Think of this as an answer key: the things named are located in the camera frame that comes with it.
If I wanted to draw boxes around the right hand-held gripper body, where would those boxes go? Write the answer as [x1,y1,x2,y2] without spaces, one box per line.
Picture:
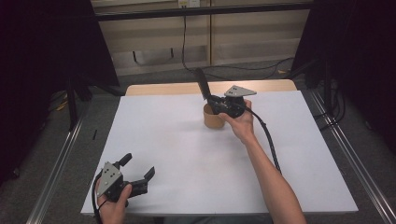
[214,85,258,119]

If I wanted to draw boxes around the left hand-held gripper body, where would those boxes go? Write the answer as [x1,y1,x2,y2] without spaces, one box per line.
[96,161,149,203]

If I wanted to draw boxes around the long black hanging cable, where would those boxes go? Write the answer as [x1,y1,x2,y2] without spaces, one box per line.
[181,13,295,81]

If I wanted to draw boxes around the black spatula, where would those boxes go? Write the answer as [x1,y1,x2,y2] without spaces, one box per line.
[193,67,216,104]

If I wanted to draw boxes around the brown cup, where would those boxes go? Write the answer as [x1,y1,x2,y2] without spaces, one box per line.
[203,103,226,130]

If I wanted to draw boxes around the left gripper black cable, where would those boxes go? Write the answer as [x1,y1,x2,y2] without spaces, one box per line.
[91,172,105,224]

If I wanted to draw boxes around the yellow floor cables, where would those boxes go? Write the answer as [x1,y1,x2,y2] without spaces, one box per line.
[55,92,70,112]

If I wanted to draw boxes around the person's right hand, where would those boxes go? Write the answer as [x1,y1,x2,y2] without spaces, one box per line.
[218,99,257,146]

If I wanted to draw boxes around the dark curtain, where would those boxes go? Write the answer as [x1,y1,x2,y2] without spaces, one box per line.
[291,0,396,154]
[0,0,121,188]

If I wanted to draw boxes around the white wall outlet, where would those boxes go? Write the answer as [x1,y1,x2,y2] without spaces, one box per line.
[177,0,201,9]

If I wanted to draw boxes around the aluminium floor rail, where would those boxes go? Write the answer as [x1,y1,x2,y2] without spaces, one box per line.
[309,90,396,224]
[26,118,86,224]

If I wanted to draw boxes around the black floor cables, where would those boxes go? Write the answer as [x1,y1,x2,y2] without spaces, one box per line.
[313,79,347,132]

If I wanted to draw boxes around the person's left hand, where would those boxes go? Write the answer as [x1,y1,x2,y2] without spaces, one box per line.
[95,181,134,224]

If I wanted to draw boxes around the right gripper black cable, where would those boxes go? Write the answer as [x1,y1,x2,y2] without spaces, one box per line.
[245,105,283,175]

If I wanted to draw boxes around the short black cable loop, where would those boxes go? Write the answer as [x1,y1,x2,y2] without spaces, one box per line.
[132,48,175,66]

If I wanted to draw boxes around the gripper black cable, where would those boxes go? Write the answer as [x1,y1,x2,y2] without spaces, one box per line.
[245,105,283,175]
[91,172,105,224]

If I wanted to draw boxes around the black metal stand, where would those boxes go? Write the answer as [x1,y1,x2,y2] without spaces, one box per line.
[65,73,94,132]

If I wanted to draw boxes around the white table cover sheet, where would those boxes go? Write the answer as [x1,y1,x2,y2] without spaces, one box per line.
[80,91,359,217]

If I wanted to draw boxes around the black horizontal bar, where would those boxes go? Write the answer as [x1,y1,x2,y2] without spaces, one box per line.
[95,2,313,22]

